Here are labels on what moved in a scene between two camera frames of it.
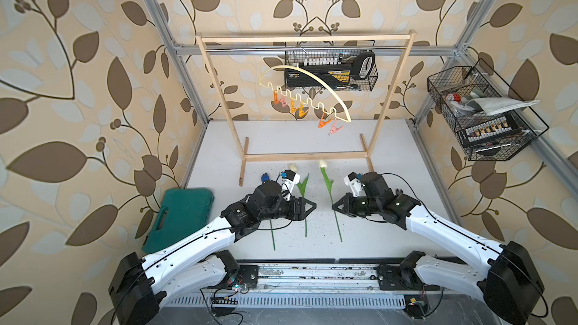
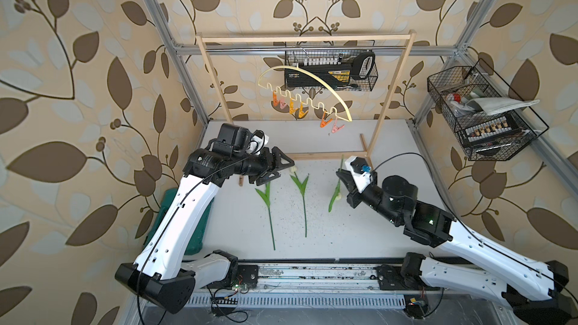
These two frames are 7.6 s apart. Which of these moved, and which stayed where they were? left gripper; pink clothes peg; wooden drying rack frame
Moved: left gripper
Stayed: wooden drying rack frame; pink clothes peg
